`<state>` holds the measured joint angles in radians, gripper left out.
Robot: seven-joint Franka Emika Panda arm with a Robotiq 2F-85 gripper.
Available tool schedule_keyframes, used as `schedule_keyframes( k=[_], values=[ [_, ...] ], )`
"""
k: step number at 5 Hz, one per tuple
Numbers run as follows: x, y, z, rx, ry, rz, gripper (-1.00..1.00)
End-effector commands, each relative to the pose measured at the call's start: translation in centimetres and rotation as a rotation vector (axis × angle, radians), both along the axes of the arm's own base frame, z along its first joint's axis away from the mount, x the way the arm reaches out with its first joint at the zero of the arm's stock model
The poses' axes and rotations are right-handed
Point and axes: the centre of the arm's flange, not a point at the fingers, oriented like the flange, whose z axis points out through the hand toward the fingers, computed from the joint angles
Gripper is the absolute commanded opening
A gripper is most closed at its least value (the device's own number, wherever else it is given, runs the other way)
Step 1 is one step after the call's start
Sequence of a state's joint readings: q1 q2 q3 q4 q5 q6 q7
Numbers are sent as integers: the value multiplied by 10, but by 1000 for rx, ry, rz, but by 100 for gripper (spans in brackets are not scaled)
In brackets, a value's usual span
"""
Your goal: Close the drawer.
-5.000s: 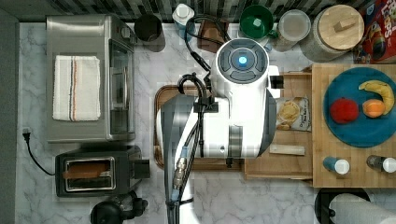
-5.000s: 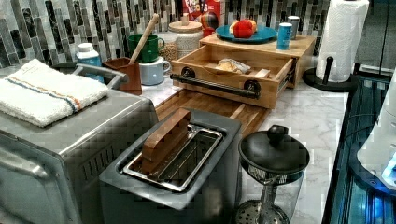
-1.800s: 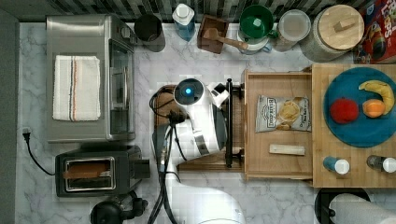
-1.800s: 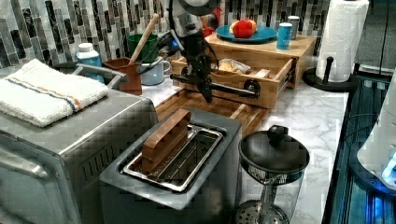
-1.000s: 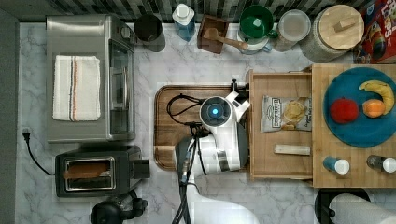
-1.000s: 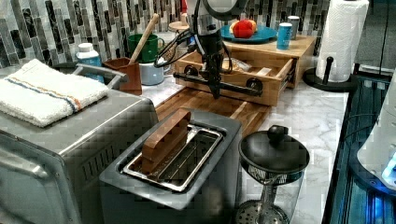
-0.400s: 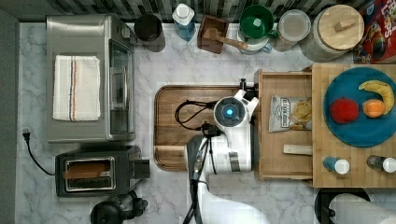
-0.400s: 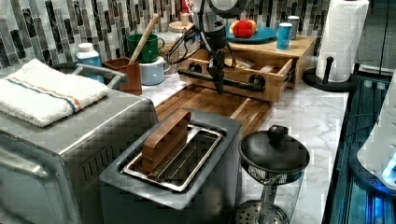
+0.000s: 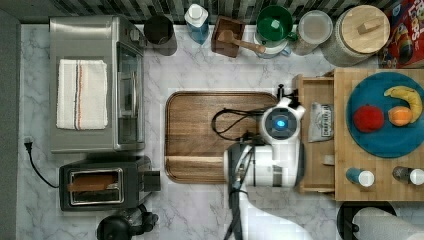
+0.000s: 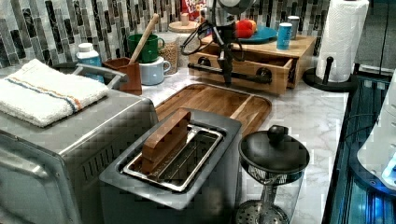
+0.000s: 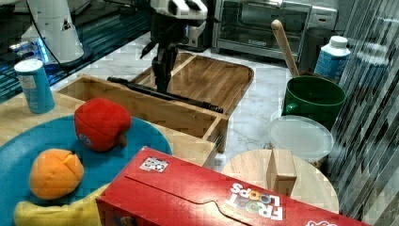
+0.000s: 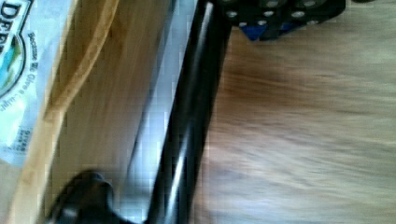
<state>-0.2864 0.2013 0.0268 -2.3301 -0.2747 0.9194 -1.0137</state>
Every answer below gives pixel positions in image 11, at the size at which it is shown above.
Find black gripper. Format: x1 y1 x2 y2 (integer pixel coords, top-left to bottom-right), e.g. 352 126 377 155
141 12 186 92

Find wooden drawer with black handle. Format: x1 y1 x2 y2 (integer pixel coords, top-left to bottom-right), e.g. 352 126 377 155
57 75 228 153

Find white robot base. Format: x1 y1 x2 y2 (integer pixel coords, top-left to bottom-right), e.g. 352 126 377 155
8 0 94 69

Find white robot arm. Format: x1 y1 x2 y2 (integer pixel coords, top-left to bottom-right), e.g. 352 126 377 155
141 0 208 92

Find wooden cutting board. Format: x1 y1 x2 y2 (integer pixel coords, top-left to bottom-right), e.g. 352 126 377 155
130 52 255 117

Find red plush apple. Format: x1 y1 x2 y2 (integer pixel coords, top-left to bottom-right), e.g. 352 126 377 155
73 98 132 153

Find silver toaster oven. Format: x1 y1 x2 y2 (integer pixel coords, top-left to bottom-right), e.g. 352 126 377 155
212 0 338 61

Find blue plate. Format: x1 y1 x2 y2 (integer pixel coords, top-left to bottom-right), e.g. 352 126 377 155
0 116 171 226

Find red Froot Loops box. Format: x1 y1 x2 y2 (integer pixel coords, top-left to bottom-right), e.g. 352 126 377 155
97 147 370 226

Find blue can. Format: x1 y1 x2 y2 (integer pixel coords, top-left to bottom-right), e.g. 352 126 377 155
14 59 55 114

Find orange plush fruit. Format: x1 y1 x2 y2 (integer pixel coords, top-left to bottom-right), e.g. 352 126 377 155
29 149 85 200

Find green mug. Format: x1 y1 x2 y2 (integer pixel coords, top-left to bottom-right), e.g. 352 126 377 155
281 75 346 130

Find white jar with wooden lid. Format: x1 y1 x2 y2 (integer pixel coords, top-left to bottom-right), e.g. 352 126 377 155
221 149 339 214

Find clear plastic lidded container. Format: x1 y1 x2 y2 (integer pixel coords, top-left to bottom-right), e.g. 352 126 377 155
268 115 334 169

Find yellow plush banana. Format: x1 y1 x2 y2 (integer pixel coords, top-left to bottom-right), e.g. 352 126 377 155
13 184 108 226

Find white blue plastic bottle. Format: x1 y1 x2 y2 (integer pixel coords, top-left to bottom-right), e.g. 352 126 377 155
314 36 351 82

